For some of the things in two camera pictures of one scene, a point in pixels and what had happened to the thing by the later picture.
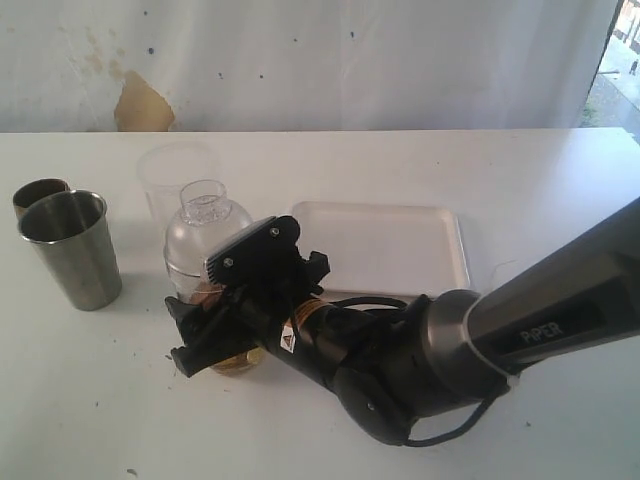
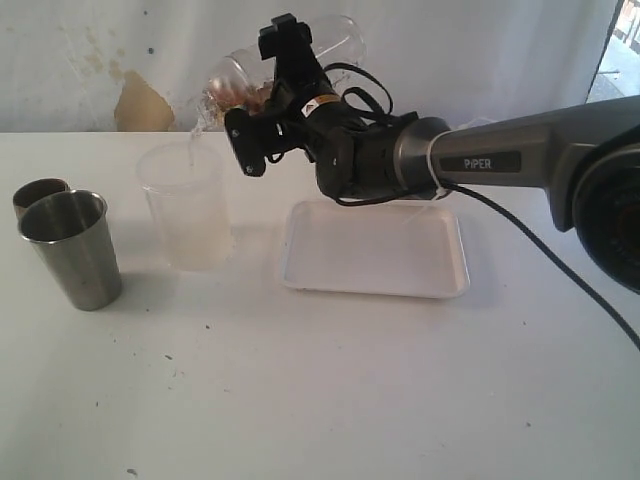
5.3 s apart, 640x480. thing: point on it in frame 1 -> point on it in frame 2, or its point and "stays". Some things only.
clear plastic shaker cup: (195, 288) -> (338, 41)
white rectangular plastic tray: (383, 249) stays
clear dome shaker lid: (205, 218) -> (230, 88)
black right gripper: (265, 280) -> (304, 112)
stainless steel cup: (72, 230) stays
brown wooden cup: (32, 191) stays
